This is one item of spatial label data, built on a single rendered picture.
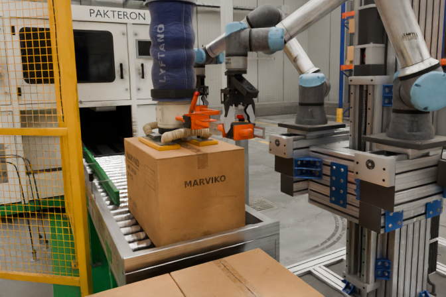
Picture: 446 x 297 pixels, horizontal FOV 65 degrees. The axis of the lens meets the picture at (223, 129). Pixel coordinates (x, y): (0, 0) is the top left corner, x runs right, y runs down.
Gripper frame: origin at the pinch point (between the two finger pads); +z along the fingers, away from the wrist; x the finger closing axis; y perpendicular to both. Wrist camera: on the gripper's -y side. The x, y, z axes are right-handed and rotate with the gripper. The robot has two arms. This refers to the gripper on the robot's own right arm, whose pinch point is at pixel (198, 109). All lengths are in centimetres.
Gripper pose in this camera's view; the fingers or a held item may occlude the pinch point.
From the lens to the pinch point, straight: 210.7
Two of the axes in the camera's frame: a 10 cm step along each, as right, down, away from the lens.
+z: 0.2, 9.9, 1.4
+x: 8.8, -0.8, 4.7
